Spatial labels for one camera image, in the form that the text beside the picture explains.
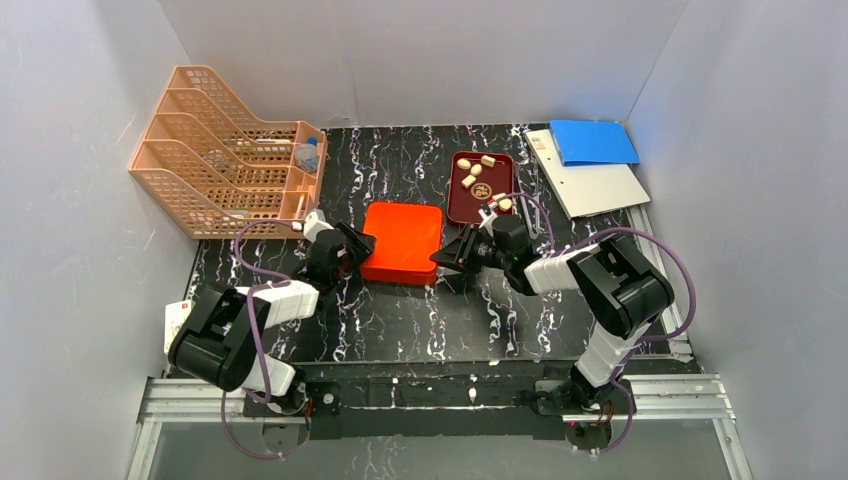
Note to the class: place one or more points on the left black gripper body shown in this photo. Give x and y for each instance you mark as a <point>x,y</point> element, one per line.
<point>351,250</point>

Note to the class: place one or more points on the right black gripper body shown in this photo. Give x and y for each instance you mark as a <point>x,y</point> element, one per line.
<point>467,244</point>

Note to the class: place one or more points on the orange box lid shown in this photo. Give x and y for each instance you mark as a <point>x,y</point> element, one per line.
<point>407,234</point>

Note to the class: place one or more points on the orange chocolate box with tray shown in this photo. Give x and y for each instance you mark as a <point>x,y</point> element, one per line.
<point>401,277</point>

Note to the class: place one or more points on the dark red chocolate tray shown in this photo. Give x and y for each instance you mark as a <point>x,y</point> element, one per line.
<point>475,178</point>

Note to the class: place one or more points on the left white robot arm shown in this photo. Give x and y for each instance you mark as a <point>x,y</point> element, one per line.
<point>220,341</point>

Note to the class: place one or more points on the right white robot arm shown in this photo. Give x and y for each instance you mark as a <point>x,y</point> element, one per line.
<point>623,290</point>

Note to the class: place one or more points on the white board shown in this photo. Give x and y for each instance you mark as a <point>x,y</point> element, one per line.
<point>585,191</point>

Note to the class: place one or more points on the small bottle with blue cap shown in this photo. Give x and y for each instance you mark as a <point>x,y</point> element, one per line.
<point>306,156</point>

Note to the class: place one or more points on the blue folder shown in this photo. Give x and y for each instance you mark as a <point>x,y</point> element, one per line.
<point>587,143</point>

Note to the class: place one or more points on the peach plastic file rack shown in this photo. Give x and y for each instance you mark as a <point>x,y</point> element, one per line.
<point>213,166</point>

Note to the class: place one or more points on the small white red box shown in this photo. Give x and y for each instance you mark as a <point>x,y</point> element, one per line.
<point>175,316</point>

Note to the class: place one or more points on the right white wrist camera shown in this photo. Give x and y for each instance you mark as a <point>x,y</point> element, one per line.
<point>488,212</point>

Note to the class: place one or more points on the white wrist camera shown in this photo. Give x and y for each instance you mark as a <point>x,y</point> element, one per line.
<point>488,212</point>
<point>314,223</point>

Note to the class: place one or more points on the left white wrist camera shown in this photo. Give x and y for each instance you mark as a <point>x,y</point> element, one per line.
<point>314,223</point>

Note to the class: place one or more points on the aluminium base frame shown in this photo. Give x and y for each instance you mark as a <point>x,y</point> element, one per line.
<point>427,381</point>

